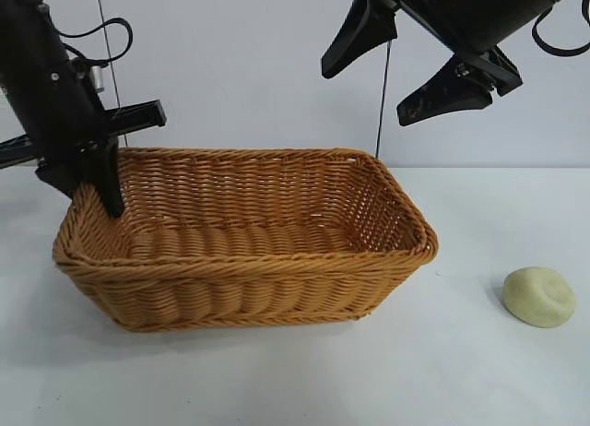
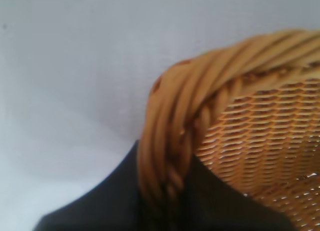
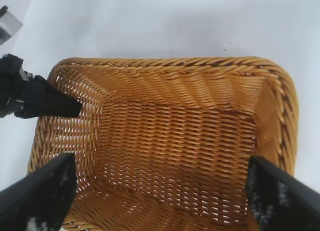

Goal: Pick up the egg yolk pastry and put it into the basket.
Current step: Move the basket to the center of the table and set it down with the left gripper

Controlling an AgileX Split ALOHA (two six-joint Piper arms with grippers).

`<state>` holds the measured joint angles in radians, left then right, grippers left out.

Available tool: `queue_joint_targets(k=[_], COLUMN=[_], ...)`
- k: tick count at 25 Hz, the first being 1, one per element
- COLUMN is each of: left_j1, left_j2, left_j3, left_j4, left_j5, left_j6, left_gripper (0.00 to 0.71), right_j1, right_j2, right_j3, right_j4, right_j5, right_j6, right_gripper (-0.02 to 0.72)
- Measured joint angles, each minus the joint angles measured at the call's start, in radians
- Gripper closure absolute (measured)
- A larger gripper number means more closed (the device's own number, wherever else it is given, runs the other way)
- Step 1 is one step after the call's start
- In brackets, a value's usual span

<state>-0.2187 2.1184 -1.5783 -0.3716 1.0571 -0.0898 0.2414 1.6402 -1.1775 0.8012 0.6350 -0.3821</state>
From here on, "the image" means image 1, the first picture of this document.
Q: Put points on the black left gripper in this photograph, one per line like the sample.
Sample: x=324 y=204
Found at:
x=50 y=103

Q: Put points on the black lattice bar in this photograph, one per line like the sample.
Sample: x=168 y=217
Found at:
x=138 y=114

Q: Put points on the silver metal knob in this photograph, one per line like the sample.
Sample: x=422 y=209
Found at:
x=97 y=78

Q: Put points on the pale round egg yolk pastry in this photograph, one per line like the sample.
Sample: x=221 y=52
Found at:
x=539 y=297

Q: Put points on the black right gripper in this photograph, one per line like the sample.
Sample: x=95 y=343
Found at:
x=470 y=15

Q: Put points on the tan woven wicker basket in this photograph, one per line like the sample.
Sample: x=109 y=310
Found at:
x=230 y=283

